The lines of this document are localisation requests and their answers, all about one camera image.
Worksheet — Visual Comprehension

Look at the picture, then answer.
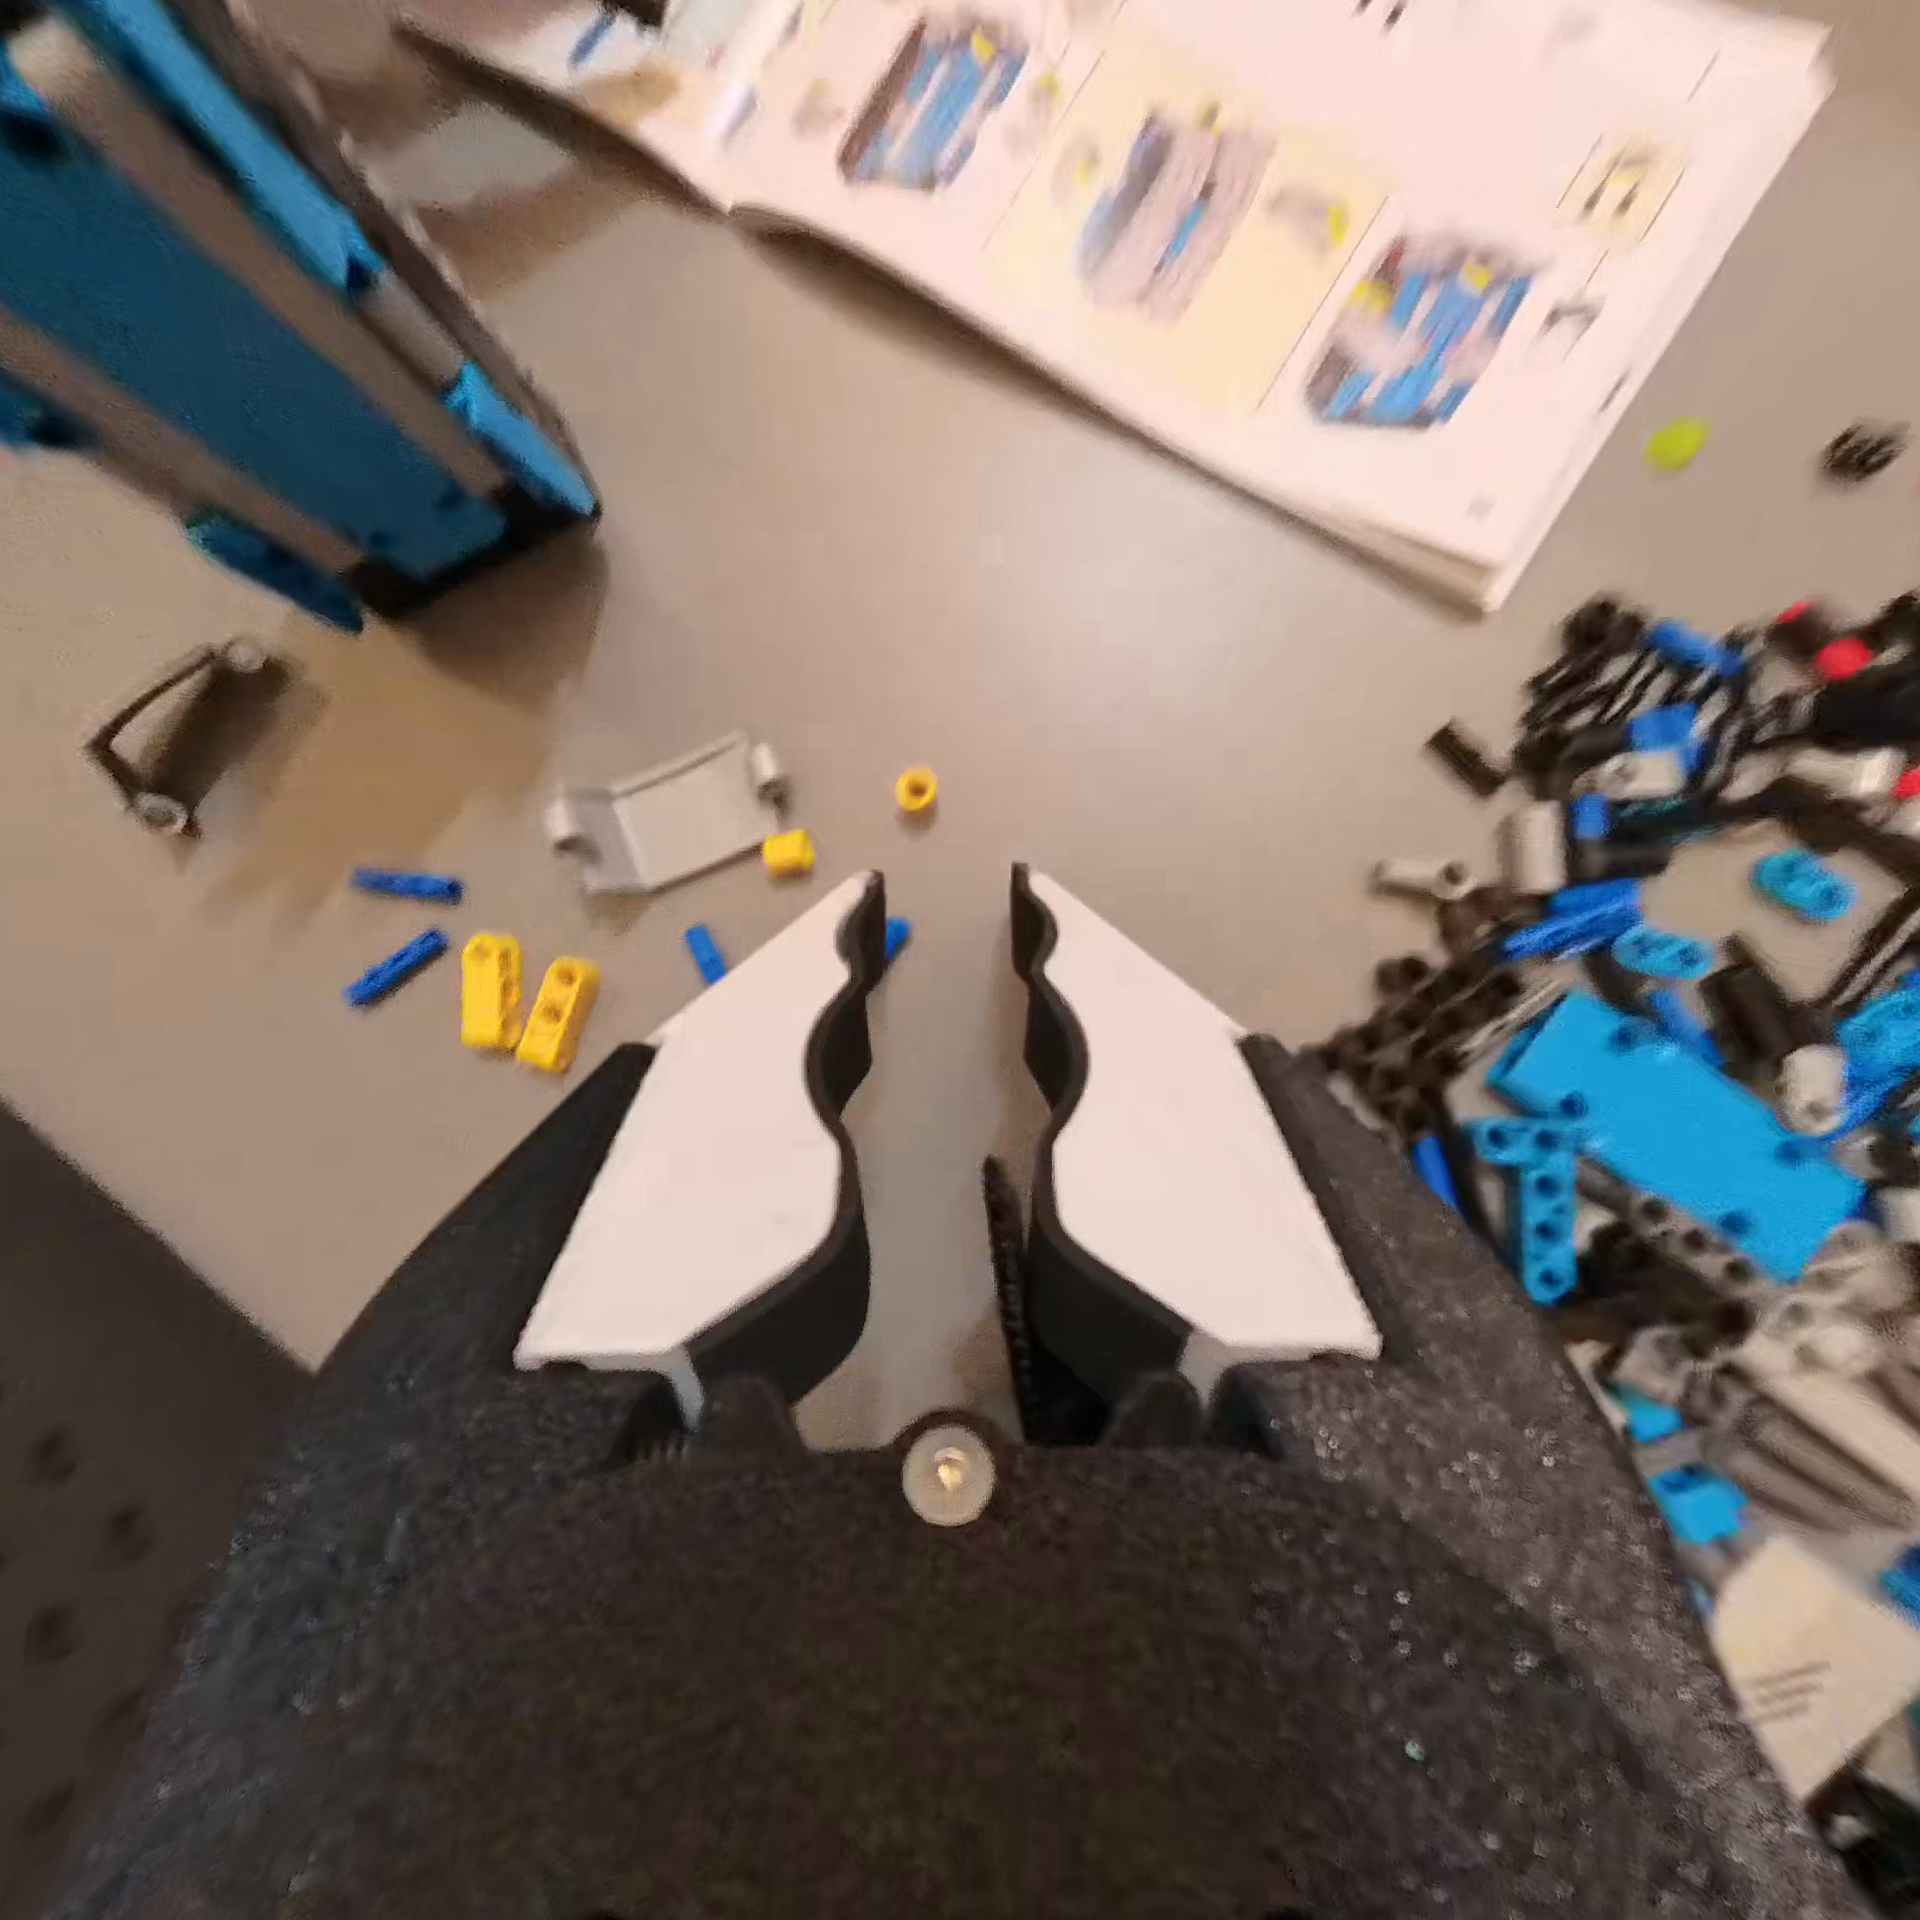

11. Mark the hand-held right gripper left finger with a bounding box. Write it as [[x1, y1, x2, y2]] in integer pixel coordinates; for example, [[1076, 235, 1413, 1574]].
[[518, 874, 892, 1409]]

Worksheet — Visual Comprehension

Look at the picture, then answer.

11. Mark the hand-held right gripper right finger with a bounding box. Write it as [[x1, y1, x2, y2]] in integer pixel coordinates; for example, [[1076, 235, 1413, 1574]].
[[1010, 862, 1386, 1420]]

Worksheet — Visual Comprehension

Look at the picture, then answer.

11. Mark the pile of small toy bricks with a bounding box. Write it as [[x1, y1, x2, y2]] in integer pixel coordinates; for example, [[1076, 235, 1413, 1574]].
[[1322, 584, 1920, 1920]]

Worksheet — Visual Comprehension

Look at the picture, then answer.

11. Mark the brick instruction booklet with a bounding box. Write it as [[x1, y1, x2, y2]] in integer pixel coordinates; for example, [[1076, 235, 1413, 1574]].
[[390, 0, 1838, 616]]

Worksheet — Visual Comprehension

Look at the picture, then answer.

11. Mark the grey blue toy brick assembly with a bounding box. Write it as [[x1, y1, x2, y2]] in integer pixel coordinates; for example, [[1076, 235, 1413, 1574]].
[[0, 0, 603, 631]]

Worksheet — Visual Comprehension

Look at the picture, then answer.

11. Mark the grey desk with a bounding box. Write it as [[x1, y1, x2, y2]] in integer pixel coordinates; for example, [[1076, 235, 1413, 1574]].
[[0, 0, 1920, 1920]]

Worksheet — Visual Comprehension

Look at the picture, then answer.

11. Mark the yellow toy brick connector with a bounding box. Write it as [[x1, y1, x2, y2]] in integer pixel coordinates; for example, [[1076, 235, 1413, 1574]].
[[459, 935, 526, 1049], [518, 957, 601, 1074]]

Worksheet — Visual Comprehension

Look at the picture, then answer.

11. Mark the black perforated pad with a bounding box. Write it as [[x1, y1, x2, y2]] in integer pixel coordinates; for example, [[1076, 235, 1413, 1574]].
[[0, 1096, 319, 1920]]

